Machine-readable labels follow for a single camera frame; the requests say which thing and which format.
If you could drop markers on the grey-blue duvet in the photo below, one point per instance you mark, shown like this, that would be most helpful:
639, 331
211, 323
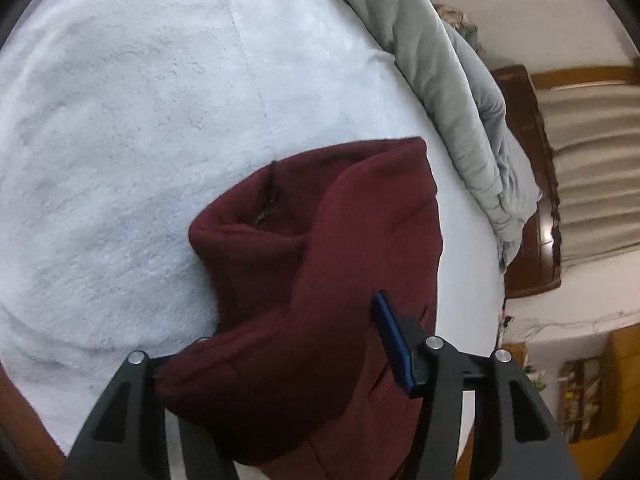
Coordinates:
440, 75

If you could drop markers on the beige curtain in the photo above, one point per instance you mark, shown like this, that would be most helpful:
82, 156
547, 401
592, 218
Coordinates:
595, 185

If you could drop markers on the dark wooden headboard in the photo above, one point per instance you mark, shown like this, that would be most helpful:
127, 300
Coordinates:
530, 210

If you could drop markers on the wooden bed frame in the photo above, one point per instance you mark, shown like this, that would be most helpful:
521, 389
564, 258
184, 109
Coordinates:
20, 420

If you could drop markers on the maroon sweatshirt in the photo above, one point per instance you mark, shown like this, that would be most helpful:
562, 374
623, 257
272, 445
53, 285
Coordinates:
325, 240

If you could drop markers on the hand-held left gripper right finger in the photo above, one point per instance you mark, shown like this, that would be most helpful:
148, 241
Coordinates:
395, 345

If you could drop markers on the patterned cloth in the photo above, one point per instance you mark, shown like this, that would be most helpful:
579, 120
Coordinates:
457, 20

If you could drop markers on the wooden shelf with items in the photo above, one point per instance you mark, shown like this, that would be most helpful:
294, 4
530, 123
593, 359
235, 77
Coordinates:
622, 365

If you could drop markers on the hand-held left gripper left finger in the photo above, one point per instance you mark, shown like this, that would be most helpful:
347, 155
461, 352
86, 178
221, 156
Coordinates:
134, 387

